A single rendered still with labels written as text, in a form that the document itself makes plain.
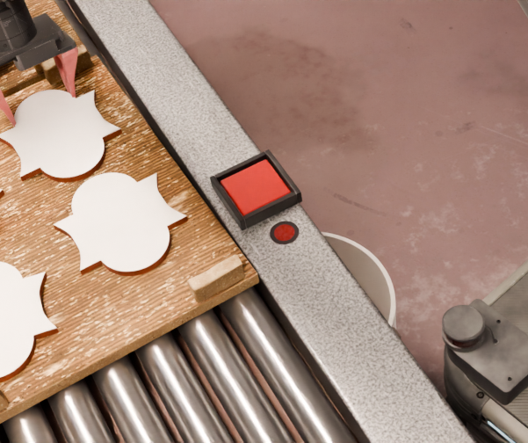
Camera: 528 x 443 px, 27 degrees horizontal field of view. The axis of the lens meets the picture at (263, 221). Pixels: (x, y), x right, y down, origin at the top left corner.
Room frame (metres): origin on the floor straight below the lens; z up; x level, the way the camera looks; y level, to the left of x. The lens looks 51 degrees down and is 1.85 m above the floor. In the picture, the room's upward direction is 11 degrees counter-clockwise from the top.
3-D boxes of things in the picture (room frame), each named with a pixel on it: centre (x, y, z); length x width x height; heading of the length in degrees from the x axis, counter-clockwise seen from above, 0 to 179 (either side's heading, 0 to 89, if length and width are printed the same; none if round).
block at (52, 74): (1.03, 0.20, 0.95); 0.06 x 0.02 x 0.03; 111
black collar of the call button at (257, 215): (0.80, 0.00, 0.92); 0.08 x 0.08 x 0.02; 19
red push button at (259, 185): (0.80, 0.00, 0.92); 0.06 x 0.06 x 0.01; 19
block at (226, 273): (0.67, 0.06, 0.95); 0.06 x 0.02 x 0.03; 111
